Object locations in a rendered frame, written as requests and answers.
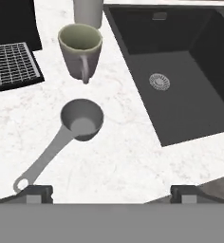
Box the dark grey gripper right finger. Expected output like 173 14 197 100
170 184 224 205

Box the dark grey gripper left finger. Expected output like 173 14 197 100
0 185 54 205

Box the grey measuring cup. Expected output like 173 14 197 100
12 98 104 194

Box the dark grey sink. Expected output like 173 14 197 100
103 3 224 148

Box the grey mug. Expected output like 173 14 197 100
57 23 103 84

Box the pale grey cylinder container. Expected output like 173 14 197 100
72 0 104 29

